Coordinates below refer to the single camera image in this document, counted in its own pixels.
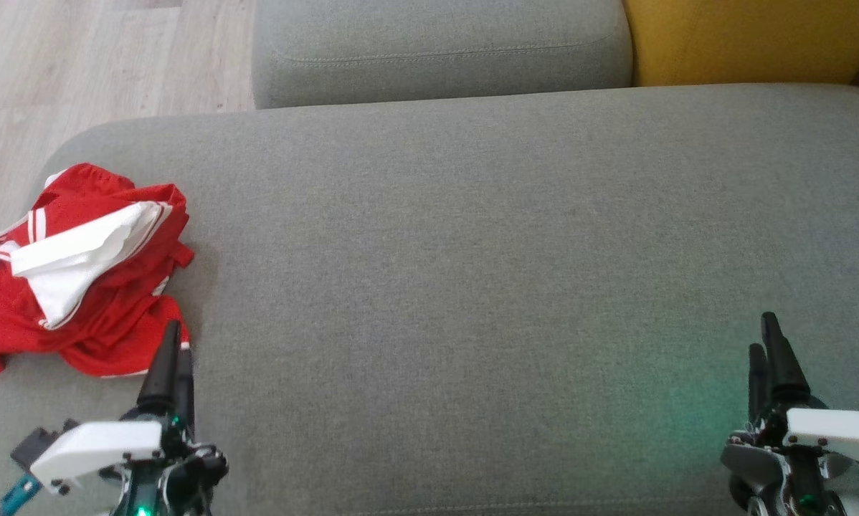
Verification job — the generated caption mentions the black cable with teal connector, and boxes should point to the black cable with teal connector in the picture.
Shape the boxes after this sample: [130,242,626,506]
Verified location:
[0,474,44,516]

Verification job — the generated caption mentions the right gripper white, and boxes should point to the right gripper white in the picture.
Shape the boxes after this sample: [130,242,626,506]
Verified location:
[721,312,859,516]

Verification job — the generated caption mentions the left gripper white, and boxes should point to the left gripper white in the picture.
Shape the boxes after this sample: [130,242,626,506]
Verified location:
[30,320,229,516]

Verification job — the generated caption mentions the red Bulls 23 jersey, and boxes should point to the red Bulls 23 jersey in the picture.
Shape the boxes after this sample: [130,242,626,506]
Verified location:
[0,163,195,330]

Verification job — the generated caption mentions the yellow sofa backrest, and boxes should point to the yellow sofa backrest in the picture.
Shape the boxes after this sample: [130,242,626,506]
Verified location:
[622,0,859,87]

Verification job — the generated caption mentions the large grey sofa seat cushion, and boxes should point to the large grey sofa seat cushion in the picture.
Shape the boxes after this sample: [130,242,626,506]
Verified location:
[0,82,859,516]

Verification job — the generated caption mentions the red shorts with white hem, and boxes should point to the red shorts with white hem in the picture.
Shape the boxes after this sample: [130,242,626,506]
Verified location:
[0,272,190,388]

